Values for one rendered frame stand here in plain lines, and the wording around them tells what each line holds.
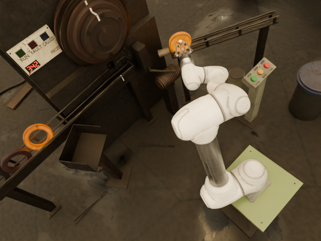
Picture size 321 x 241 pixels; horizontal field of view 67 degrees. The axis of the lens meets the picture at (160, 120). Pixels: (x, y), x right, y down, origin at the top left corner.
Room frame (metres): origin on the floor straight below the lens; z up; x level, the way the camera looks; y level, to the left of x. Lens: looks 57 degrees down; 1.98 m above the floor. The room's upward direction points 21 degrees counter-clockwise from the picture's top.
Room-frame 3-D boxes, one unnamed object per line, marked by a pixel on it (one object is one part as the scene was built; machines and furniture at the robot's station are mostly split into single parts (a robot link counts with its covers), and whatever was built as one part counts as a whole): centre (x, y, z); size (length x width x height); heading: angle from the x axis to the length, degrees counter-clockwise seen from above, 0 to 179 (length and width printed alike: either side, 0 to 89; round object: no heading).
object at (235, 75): (1.11, -0.66, 0.26); 0.12 x 0.12 x 0.52
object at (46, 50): (1.30, 0.52, 1.15); 0.26 x 0.02 x 0.18; 116
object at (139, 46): (1.47, -0.04, 0.68); 0.11 x 0.08 x 0.24; 26
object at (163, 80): (1.37, -0.19, 0.27); 0.22 x 0.13 x 0.53; 116
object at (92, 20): (1.26, 0.12, 1.11); 0.28 x 0.06 x 0.28; 116
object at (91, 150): (0.89, 0.53, 0.36); 0.26 x 0.20 x 0.72; 151
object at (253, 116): (0.99, -0.77, 0.31); 0.24 x 0.16 x 0.62; 116
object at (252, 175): (0.37, -0.37, 0.54); 0.18 x 0.16 x 0.22; 96
